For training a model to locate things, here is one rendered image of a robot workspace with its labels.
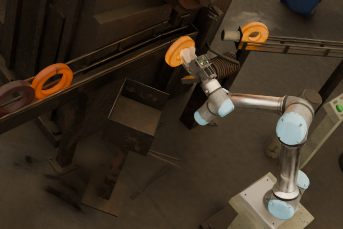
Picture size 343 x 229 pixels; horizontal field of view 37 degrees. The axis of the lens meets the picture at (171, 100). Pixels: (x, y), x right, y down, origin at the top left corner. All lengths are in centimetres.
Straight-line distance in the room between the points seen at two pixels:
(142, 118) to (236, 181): 97
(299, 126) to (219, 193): 99
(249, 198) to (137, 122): 69
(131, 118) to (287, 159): 68
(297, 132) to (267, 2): 263
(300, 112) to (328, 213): 123
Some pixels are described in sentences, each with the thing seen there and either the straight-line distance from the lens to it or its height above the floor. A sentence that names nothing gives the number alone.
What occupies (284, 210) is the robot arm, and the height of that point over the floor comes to 54.
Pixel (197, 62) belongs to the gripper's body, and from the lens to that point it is 221.
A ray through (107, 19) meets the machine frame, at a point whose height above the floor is 87.
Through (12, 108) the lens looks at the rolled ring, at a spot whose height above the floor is 60.
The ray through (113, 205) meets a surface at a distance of 270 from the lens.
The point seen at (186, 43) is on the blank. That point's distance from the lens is 228.
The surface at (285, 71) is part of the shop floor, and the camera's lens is 398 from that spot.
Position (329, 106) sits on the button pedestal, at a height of 60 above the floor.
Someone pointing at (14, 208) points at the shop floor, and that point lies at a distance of 262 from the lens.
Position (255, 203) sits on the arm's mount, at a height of 34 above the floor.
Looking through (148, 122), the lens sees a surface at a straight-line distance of 228.
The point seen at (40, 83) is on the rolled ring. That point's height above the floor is 72.
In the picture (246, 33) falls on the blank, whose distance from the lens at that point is 282.
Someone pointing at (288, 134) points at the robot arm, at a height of 89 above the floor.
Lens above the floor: 225
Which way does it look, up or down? 43 degrees down
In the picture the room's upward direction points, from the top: 25 degrees clockwise
